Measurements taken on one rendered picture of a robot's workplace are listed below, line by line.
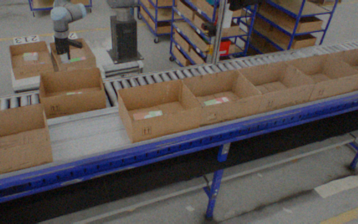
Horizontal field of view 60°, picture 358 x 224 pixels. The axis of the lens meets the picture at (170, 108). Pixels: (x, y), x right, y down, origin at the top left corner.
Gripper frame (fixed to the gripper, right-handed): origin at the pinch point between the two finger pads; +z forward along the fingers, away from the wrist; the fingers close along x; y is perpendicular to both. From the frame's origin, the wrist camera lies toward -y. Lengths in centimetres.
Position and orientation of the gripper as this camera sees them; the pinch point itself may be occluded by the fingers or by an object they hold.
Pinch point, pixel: (69, 61)
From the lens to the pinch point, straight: 219.7
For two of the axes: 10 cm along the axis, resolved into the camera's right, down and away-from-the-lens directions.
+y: -9.3, 1.9, -3.3
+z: -1.0, 7.2, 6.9
